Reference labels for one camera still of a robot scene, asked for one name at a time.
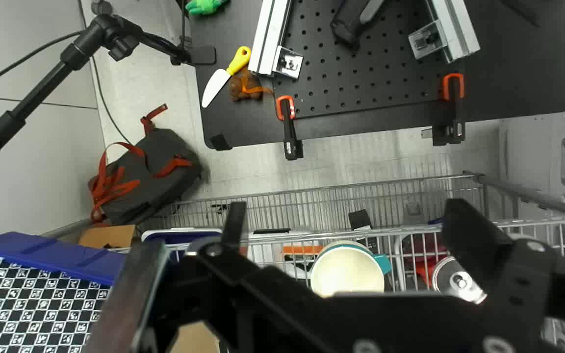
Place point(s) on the brown cardboard box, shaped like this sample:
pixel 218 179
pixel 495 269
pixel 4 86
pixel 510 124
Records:
pixel 106 235

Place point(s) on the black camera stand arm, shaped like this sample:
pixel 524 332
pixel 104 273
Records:
pixel 53 71

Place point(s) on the orange and black clamp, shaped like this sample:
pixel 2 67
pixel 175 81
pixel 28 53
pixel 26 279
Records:
pixel 289 128
pixel 451 110

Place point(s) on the orange white and black box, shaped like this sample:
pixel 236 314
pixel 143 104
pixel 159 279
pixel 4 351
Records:
pixel 300 249

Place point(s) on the black perforated board table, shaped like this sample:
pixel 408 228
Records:
pixel 387 79

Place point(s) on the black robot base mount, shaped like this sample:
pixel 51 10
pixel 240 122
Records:
pixel 353 20

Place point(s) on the aluminium extrusion rail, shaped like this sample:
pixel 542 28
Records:
pixel 451 30
pixel 271 31

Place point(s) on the round silver can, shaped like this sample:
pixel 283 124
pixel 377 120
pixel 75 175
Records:
pixel 455 281

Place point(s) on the gripper black right finger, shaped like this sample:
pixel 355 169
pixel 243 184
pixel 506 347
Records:
pixel 491 251

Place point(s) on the black and white checkerboard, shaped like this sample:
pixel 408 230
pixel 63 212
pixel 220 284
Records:
pixel 30 306

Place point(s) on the green toy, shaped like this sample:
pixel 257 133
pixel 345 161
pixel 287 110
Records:
pixel 204 6

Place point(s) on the orange-brown toy piece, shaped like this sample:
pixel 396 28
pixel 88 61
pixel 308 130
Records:
pixel 247 86

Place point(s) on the blue plastic box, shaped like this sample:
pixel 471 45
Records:
pixel 47 255

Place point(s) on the white pot with teal band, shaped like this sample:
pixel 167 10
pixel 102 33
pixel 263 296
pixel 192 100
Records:
pixel 345 271

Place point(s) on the gripper left finger with metal pad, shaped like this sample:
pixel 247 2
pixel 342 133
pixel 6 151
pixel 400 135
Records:
pixel 128 296

